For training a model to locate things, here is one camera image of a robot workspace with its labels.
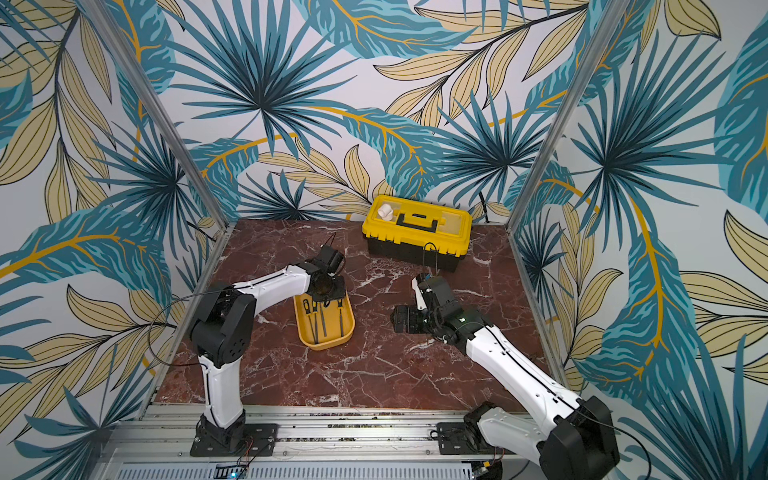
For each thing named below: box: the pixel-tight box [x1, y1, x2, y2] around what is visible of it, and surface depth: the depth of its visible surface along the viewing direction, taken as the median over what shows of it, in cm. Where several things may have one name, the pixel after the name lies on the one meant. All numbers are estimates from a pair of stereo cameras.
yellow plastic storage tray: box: [293, 293, 355, 351], surface depth 94 cm
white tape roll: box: [378, 203, 393, 221], surface depth 97 cm
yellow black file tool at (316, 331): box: [313, 301, 327, 345], surface depth 94 cm
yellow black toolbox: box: [362, 195, 473, 273], surface depth 99 cm
